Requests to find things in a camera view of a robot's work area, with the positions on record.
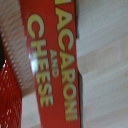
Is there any red macaroni and cheese carton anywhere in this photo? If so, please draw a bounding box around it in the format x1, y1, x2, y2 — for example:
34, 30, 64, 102
18, 0, 84, 128

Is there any red mesh basket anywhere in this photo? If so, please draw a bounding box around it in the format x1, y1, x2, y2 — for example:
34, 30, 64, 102
0, 59, 24, 128

